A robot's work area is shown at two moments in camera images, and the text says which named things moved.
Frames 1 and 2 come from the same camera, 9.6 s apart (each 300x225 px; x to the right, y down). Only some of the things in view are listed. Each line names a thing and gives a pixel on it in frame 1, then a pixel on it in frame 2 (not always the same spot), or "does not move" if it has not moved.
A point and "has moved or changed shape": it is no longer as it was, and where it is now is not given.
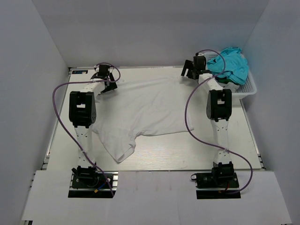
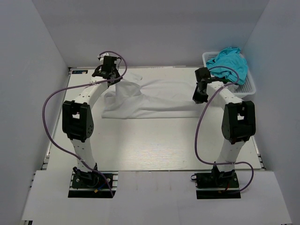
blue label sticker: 79,71 does not move
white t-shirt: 134,108 has moved or changed shape
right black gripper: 189,64 → 198,99
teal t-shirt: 230,63 does not move
